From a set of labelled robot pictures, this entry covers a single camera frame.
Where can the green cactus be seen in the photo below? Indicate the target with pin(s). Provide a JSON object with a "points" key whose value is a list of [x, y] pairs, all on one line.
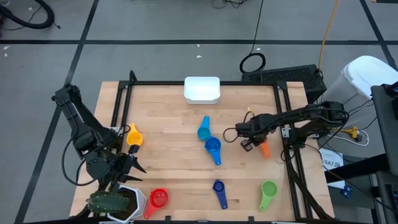
{"points": [[107, 202]]}

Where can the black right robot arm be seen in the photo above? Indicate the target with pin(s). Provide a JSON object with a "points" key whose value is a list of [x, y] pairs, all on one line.
{"points": [[298, 115]]}

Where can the white lidded trash bin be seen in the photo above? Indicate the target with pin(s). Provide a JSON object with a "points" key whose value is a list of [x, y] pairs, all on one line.
{"points": [[367, 74]]}

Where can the black metal table frame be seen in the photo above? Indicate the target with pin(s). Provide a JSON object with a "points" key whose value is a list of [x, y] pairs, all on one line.
{"points": [[155, 83]]}

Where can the white paper sign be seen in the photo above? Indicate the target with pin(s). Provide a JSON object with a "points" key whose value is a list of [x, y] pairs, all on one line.
{"points": [[331, 161]]}

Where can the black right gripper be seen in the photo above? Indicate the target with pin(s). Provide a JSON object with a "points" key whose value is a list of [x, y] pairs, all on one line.
{"points": [[255, 127]]}

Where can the white hexagonal plant pot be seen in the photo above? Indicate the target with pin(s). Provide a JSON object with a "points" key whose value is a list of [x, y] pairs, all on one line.
{"points": [[140, 199]]}

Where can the light blue measuring cup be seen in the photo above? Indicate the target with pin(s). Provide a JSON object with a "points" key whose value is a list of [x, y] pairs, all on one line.
{"points": [[203, 133]]}

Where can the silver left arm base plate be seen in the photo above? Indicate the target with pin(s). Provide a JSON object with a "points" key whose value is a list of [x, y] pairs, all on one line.
{"points": [[115, 130]]}

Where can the green measuring cup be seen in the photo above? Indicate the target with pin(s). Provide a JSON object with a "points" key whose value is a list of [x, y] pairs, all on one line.
{"points": [[269, 189]]}

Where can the yellow measuring cup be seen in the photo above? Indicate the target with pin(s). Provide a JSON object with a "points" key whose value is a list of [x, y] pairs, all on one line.
{"points": [[135, 138]]}

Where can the small navy measuring cup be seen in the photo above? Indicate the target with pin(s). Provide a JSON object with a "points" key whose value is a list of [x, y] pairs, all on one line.
{"points": [[219, 186]]}

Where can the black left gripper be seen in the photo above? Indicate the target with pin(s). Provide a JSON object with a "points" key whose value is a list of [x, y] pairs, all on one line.
{"points": [[122, 165]]}

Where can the royal blue measuring cup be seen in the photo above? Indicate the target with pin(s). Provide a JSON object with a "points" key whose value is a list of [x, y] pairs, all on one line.
{"points": [[213, 146]]}

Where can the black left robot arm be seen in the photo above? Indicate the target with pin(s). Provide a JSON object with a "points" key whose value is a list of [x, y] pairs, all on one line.
{"points": [[77, 121]]}

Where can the white plastic basket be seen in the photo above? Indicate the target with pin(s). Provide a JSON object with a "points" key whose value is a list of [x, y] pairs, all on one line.
{"points": [[202, 90]]}

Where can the orange measuring cup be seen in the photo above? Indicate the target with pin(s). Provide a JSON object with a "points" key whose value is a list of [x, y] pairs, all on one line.
{"points": [[265, 151]]}

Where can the red measuring cup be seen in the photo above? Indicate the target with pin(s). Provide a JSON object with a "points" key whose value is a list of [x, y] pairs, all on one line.
{"points": [[159, 197]]}

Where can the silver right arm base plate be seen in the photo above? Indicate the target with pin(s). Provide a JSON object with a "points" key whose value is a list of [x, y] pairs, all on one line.
{"points": [[285, 132]]}

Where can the black furniture base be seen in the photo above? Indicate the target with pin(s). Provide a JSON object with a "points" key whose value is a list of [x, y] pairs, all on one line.
{"points": [[357, 168]]}

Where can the small blue floor item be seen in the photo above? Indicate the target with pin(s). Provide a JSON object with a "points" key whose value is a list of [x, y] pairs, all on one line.
{"points": [[346, 191]]}

